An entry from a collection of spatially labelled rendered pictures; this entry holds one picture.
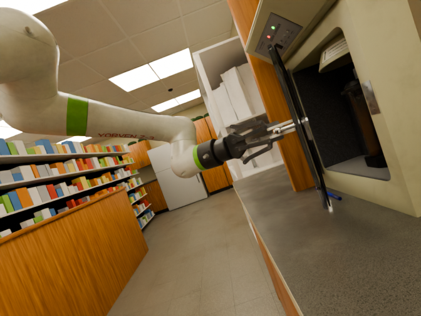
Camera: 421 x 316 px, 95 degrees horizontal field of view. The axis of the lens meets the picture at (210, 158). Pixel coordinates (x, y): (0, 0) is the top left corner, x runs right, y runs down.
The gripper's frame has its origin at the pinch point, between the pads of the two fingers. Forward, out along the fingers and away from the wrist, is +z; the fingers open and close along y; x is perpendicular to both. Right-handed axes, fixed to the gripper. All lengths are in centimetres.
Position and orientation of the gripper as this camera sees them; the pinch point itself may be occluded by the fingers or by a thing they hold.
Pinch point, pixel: (281, 128)
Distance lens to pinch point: 57.6
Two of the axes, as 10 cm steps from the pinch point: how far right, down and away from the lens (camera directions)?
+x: 4.4, -2.0, 8.8
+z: 8.3, -2.9, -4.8
